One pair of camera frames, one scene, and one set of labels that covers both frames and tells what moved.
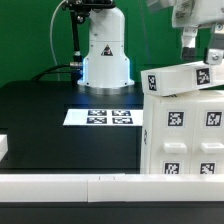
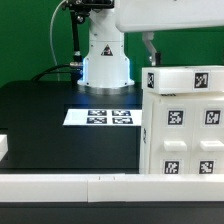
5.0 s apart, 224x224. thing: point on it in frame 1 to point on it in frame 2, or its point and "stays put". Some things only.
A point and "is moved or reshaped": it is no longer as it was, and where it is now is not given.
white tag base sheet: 113,117 stays put
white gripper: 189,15 to 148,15
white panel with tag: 173,137 stays put
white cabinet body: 182,134 stays put
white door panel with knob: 208,137 stays put
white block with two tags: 182,78 is moved or reshaped
